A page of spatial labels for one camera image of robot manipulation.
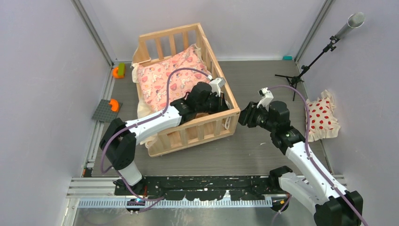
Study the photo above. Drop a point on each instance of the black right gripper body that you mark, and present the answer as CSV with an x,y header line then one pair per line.
x,y
262,119

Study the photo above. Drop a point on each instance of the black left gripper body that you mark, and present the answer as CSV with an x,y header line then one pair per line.
x,y
215,103

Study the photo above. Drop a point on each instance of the pink unicorn print cushion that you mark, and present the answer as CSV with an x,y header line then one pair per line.
x,y
153,79

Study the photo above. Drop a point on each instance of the wooden slatted pet bed frame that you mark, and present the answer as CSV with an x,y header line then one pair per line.
x,y
157,46

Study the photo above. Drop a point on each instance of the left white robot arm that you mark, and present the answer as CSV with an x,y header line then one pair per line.
x,y
121,138

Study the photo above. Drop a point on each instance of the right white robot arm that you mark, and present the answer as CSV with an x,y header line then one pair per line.
x,y
330,203

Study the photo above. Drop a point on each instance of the white strawberry print pillow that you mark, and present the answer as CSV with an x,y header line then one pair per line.
x,y
323,123

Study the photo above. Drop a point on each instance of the orange arch toy block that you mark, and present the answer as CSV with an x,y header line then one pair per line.
x,y
114,104

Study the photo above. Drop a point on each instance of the orange and green toy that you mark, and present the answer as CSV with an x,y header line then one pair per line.
x,y
119,71

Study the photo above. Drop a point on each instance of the grey building block plate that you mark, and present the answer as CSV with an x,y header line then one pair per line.
x,y
103,112

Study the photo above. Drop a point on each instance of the microphone on black stand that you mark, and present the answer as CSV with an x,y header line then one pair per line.
x,y
354,21

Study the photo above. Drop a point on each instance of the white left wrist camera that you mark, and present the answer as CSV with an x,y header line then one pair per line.
x,y
216,85

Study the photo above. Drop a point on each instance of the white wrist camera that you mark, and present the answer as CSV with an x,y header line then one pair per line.
x,y
216,85
266,97

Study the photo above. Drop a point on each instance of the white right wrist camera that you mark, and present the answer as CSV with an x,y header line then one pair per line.
x,y
266,97

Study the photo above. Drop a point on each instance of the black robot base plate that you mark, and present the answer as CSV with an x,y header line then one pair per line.
x,y
207,188

